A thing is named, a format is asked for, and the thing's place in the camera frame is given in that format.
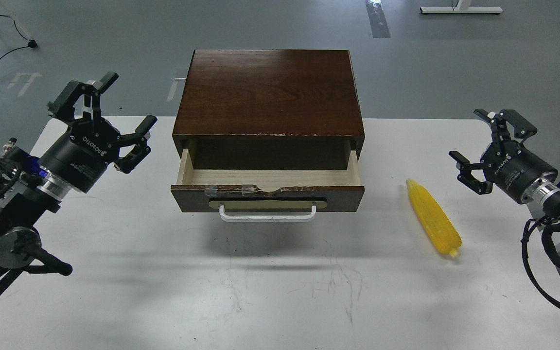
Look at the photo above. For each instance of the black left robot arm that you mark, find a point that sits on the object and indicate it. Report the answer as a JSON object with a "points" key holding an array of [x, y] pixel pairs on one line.
{"points": [[31, 186]]}

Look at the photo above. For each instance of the white cart leg with casters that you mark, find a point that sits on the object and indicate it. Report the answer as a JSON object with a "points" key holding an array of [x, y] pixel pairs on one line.
{"points": [[19, 27]]}

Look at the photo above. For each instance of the dark wooden drawer cabinet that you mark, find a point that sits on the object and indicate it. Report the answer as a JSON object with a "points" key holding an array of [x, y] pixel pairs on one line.
{"points": [[269, 93]]}

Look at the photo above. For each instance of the yellow corn cob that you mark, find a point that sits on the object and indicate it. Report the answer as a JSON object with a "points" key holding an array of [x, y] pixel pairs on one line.
{"points": [[438, 227]]}

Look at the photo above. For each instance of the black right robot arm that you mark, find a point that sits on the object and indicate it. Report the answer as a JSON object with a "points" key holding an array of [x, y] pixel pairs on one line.
{"points": [[547, 194]]}

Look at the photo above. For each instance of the white desk leg base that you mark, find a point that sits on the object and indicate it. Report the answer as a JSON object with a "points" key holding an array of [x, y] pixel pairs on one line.
{"points": [[461, 7]]}

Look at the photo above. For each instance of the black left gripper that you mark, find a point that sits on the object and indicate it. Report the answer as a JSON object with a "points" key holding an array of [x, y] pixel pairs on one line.
{"points": [[81, 155]]}

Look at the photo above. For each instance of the wooden drawer with white handle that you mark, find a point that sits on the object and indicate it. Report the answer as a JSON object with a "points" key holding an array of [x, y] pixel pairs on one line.
{"points": [[265, 195]]}

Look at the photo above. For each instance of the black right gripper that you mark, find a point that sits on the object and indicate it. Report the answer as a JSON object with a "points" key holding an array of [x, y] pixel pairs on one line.
{"points": [[510, 166]]}

